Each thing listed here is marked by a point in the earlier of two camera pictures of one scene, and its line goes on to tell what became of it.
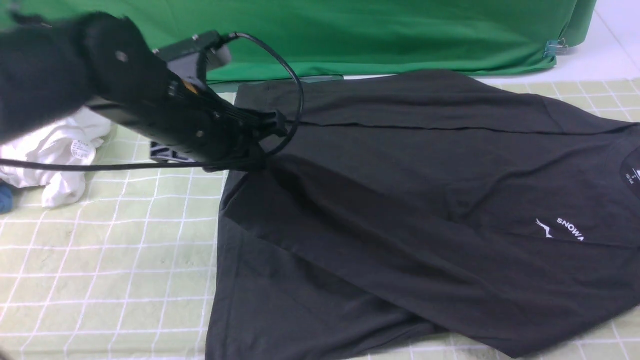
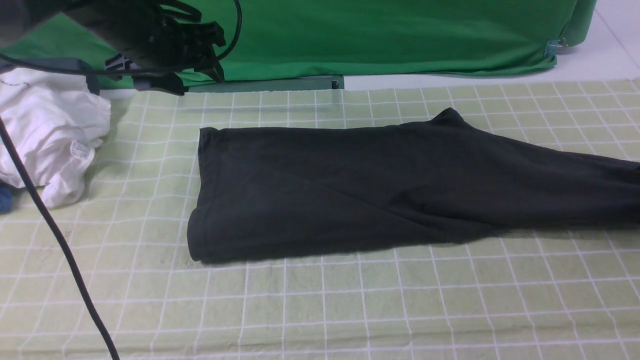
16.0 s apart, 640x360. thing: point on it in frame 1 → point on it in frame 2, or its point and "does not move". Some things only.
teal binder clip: [555, 47] does not move
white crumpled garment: [74, 138] does not move
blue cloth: [6, 199] does not move
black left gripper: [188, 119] → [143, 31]
